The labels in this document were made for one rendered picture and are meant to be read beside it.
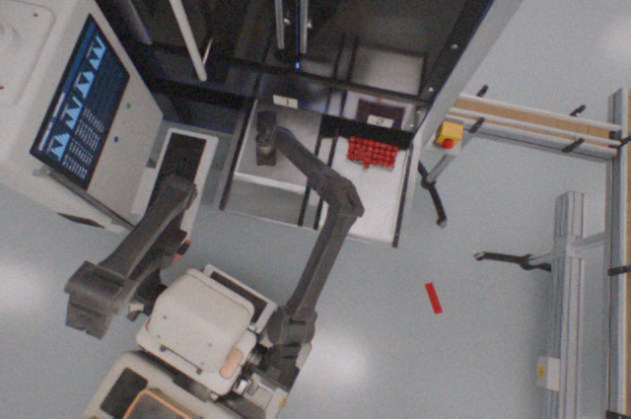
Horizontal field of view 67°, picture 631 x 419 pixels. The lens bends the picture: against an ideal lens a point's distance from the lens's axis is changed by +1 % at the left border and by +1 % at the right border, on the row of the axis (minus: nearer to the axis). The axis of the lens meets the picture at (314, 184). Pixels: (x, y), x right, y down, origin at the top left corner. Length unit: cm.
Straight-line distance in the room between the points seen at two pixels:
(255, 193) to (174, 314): 68
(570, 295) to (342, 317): 105
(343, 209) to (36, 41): 79
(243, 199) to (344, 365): 115
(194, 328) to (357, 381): 150
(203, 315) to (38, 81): 65
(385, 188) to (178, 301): 89
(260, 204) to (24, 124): 81
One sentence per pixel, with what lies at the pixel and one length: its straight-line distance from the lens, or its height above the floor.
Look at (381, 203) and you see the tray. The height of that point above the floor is 88.
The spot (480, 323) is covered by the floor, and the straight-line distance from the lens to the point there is 270.
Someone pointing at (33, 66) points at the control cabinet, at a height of 156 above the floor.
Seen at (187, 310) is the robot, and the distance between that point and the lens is 117.
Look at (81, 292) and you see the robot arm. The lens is 99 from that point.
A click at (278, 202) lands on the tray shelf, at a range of 171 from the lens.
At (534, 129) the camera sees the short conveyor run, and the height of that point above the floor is 93.
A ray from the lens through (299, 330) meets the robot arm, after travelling 125.
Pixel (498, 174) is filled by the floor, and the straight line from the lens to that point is 291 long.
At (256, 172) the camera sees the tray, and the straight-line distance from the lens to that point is 175.
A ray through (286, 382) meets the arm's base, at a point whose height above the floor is 121.
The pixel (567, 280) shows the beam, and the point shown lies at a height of 55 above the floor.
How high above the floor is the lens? 252
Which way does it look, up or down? 72 degrees down
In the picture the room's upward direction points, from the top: 6 degrees clockwise
